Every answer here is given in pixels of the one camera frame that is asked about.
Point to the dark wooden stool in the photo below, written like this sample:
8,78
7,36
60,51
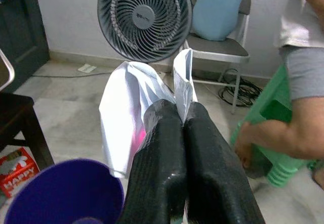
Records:
15,112

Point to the white paper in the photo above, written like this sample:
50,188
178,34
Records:
119,107

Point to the silver metal frame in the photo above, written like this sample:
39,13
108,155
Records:
11,69

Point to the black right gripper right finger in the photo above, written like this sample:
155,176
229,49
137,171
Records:
212,178

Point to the purple plastic bucket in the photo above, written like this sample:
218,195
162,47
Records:
63,191

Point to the person torso white shirt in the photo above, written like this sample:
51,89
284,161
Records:
301,26

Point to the red printed cardboard box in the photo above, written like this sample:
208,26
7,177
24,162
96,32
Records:
17,178

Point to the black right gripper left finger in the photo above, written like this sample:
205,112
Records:
159,163

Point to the dark cabinet door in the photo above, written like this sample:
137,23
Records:
22,37

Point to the green plastic stool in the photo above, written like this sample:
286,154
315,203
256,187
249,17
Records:
276,92

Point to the grey metal folding chair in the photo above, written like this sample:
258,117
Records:
217,48

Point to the light blue cushion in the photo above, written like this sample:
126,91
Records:
217,9

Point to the grey round floor fan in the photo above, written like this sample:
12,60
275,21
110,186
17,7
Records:
144,16

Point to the person hand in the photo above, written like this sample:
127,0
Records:
246,143

